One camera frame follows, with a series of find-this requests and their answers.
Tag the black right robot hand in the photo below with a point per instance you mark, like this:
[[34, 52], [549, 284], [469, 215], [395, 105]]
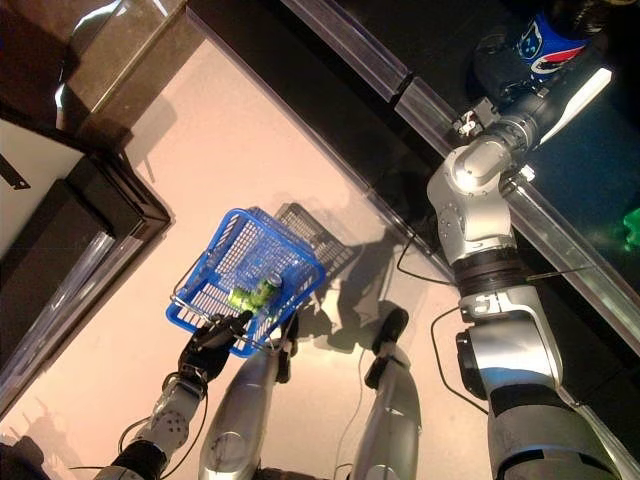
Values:
[[570, 95]]

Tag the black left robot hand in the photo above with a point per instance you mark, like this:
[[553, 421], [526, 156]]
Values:
[[205, 350]]

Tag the blue label cola bottle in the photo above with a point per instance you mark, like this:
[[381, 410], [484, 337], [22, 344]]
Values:
[[550, 40]]

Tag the blue plastic shopping basket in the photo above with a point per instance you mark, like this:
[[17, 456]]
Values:
[[250, 250]]

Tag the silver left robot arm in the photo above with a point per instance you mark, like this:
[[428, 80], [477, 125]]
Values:
[[172, 420]]

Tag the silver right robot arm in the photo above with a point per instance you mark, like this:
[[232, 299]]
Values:
[[475, 210]]

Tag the black drinks shelf board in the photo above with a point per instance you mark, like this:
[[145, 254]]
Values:
[[575, 190]]

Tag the black low shelf unit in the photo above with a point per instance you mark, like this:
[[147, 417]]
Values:
[[60, 260]]

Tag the silver right robot leg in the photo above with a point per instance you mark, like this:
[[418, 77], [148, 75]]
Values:
[[390, 410]]

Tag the clear plastic container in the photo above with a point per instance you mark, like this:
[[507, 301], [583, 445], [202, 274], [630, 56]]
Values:
[[350, 45]]

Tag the black base shelf board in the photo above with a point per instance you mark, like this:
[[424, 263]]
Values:
[[300, 75]]

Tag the glossy brown cabinet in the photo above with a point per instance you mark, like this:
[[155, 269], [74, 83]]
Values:
[[125, 45]]

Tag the clear plastic price rail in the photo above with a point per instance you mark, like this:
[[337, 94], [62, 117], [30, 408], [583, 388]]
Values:
[[600, 277]]

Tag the black metal bracket strip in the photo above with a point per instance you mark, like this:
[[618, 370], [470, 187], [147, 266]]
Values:
[[12, 173]]

